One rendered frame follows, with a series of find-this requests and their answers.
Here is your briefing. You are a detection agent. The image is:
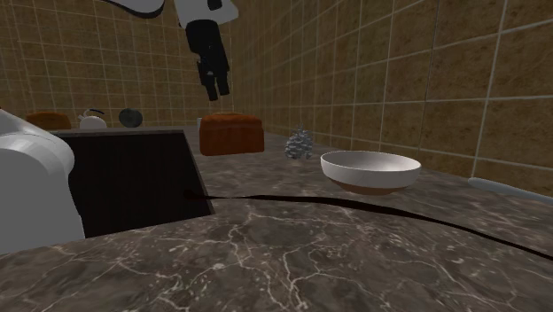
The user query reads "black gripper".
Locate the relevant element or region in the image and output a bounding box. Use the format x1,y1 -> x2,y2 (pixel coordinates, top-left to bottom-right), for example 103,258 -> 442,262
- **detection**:
184,19 -> 231,103

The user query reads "brown bread loaf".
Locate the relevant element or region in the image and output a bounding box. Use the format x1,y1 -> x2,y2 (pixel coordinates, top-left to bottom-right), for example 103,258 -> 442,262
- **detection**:
24,111 -> 73,131
199,113 -> 266,157

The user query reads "dark round pan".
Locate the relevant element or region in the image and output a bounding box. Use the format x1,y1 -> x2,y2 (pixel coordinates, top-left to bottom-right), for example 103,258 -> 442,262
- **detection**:
118,107 -> 144,129

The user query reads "silver pine cone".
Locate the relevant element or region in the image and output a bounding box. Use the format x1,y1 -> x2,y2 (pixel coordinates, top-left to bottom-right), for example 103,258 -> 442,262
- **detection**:
284,124 -> 315,161

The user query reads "dark robot stand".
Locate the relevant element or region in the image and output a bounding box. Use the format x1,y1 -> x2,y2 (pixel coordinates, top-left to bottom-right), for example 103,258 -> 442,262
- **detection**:
51,128 -> 216,239

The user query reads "white kettle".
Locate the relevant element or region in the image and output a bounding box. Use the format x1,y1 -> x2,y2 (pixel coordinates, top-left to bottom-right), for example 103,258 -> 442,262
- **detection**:
78,108 -> 108,130

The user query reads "white bowl with brown base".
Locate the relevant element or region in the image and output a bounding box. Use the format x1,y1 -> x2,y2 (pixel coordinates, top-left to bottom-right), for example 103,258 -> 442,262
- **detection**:
320,149 -> 423,197

